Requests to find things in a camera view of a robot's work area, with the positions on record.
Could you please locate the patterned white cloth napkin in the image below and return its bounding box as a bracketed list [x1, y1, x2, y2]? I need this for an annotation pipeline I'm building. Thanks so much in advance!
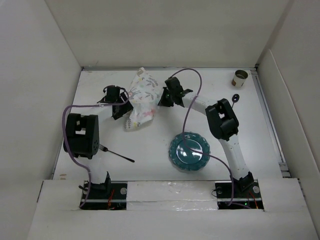
[124, 67, 163, 131]

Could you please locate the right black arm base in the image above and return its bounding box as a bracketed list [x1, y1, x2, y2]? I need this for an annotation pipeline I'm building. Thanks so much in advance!
[211, 181, 264, 210]

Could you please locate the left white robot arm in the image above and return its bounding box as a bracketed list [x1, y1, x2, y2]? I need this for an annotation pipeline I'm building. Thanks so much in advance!
[61, 85, 133, 199]

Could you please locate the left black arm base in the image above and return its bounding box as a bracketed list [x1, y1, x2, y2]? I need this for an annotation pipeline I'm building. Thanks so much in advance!
[79, 181, 128, 211]

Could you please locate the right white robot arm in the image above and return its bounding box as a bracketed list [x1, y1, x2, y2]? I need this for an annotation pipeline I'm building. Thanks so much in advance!
[158, 76, 254, 197]

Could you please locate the black fork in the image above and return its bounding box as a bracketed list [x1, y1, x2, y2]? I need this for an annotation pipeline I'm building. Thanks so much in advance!
[99, 144, 135, 163]

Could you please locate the black spoon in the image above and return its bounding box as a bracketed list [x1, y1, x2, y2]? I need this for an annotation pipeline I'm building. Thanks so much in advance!
[231, 94, 240, 108]

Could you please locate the teal scalloped plate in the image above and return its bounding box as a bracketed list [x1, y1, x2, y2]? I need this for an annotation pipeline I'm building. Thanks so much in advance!
[168, 132, 211, 171]

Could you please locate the brown paper cup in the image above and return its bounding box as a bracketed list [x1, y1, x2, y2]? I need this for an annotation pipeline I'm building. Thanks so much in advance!
[231, 69, 249, 88]

